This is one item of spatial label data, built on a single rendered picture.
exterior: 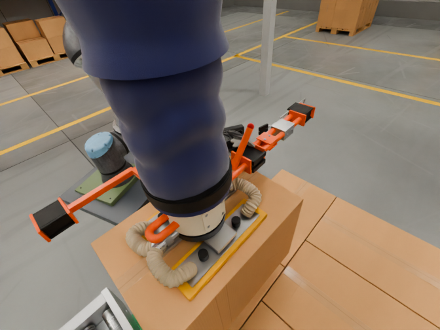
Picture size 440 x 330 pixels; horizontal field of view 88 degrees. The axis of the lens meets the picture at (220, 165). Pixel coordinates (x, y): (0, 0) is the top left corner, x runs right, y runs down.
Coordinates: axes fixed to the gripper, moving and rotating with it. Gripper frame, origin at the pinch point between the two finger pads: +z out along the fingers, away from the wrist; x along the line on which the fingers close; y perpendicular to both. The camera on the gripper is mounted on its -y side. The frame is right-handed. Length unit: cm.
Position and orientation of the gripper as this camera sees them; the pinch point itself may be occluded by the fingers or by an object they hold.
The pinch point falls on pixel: (253, 152)
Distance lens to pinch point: 80.5
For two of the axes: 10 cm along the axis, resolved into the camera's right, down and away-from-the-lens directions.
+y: -6.9, 5.2, -5.0
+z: 7.2, 4.3, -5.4
